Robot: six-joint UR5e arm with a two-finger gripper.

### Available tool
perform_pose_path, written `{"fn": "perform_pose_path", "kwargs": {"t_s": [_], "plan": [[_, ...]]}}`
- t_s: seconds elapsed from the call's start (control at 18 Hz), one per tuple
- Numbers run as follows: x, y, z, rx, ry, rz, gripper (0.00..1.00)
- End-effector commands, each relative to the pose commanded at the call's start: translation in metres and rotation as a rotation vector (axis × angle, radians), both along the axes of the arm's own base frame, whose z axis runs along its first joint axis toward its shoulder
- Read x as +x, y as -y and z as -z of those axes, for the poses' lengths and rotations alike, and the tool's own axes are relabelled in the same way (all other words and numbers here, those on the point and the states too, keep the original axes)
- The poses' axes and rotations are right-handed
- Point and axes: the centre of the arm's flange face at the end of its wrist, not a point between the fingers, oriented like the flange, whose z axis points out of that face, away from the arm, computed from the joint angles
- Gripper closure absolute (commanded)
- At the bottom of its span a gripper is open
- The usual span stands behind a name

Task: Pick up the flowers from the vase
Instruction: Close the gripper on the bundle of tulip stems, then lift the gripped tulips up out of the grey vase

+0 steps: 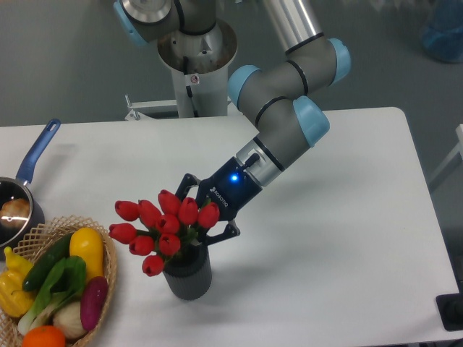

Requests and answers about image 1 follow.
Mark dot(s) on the blue bag in background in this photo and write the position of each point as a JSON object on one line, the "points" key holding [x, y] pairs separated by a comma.
{"points": [[441, 35]]}

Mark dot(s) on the bread roll in pan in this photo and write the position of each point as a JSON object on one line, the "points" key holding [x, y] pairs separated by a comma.
{"points": [[15, 213]]}

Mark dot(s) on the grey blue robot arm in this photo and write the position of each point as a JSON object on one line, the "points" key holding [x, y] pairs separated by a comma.
{"points": [[276, 102]]}

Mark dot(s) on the black device at table edge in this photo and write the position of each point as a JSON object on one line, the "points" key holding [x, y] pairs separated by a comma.
{"points": [[450, 310]]}

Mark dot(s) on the yellow bell pepper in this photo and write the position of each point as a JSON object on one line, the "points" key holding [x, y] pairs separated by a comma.
{"points": [[15, 302]]}

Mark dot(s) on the orange fruit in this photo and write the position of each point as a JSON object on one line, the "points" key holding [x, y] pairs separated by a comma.
{"points": [[44, 336]]}

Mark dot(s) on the green bok choy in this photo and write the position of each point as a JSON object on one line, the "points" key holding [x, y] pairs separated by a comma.
{"points": [[64, 282]]}

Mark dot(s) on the red tulip bouquet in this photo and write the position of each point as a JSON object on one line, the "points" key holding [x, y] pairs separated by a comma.
{"points": [[163, 234]]}

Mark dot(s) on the dark grey ribbed vase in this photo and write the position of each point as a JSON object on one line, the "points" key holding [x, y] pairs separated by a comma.
{"points": [[190, 276]]}

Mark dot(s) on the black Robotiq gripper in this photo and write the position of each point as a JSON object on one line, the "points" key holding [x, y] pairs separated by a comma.
{"points": [[230, 187]]}

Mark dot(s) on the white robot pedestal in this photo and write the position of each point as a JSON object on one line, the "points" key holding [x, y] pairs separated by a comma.
{"points": [[199, 73]]}

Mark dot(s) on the purple eggplant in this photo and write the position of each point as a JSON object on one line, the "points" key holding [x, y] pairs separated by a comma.
{"points": [[92, 302]]}

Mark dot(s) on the white furniture frame at right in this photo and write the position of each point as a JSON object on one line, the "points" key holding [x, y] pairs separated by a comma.
{"points": [[449, 164]]}

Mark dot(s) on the yellow squash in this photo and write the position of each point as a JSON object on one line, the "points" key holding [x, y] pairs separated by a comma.
{"points": [[88, 244]]}

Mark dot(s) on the white garlic bulb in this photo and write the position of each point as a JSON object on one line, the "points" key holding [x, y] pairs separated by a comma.
{"points": [[68, 321]]}

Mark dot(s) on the blue handled saucepan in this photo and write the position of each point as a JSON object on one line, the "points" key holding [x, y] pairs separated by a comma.
{"points": [[18, 187]]}

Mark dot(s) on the green cucumber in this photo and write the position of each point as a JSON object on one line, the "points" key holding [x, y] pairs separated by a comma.
{"points": [[39, 272]]}

